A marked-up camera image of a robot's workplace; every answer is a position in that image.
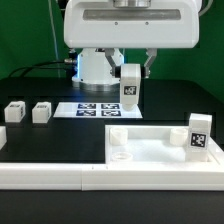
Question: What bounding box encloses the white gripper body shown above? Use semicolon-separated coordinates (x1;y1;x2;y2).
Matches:
64;0;200;49

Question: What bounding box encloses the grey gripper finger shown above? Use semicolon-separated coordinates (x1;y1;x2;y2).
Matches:
141;48;157;78
105;48;121;78

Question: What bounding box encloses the white square table top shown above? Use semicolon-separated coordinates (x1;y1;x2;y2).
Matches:
105;125;224;165

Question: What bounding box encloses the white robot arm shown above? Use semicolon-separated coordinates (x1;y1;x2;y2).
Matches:
64;0;213;91

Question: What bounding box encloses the white marker sheet with tags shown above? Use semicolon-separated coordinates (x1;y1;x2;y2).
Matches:
54;102;142;119

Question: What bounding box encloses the white U-shaped obstacle fence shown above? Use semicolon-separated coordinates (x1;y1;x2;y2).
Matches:
0;126;224;192

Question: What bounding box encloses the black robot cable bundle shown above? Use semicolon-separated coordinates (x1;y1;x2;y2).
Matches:
7;0;78;78

